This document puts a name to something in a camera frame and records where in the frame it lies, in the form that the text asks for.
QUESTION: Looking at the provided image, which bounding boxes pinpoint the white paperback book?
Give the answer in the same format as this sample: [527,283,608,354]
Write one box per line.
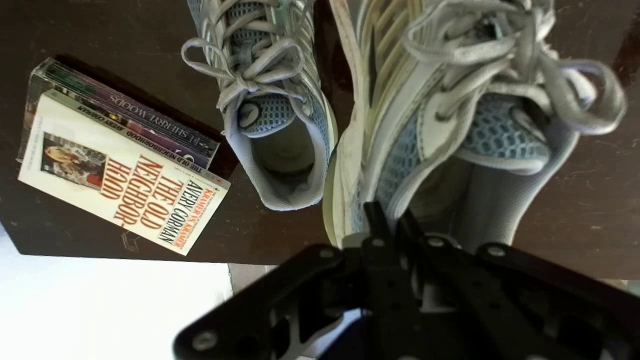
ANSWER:
[16,89,232,259]

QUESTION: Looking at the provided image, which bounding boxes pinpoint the grey blue running shoe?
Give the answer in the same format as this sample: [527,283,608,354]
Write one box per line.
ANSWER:
[320,0,628,259]
[179,0,339,214]

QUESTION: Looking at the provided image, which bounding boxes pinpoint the dark purple paperback book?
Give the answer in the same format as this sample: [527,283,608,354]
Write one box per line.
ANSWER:
[26,56,222,173]

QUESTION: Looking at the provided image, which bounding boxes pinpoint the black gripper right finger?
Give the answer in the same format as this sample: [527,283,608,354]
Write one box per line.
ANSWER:
[398,211,640,360]

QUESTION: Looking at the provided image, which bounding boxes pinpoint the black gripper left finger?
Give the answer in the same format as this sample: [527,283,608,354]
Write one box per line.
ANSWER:
[171,201,403,360]

